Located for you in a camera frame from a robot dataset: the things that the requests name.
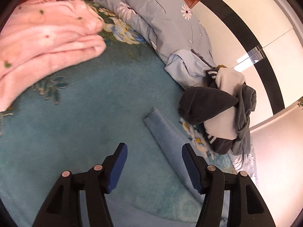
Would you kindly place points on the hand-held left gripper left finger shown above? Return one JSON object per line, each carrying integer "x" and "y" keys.
{"x": 117, "y": 167}

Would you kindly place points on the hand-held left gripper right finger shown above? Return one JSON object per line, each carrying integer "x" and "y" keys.
{"x": 190, "y": 167}

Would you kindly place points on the blue fleece pants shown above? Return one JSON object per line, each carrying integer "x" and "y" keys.
{"x": 163, "y": 134}

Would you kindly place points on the pink fleece garment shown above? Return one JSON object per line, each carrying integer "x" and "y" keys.
{"x": 47, "y": 35}

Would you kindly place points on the black white-striped garment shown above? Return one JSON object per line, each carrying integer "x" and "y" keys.
{"x": 221, "y": 145}

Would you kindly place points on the light blue daisy bedsheet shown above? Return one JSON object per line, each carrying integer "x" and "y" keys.
{"x": 247, "y": 165}

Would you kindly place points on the teal floral blanket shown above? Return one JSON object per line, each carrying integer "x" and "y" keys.
{"x": 94, "y": 111}

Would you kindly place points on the dark grey fleece garment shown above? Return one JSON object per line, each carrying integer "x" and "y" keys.
{"x": 203, "y": 104}

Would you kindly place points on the white garment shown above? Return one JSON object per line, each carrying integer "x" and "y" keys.
{"x": 230, "y": 80}

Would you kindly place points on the light blue shirt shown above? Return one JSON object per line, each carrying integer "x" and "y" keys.
{"x": 184, "y": 66}

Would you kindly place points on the green plant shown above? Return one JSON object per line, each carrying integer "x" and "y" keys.
{"x": 300, "y": 102}

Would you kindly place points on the blue daisy print pillow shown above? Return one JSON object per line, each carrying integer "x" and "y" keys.
{"x": 161, "y": 21}

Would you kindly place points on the white wardrobe with black stripe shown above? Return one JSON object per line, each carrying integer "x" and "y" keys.
{"x": 260, "y": 16}

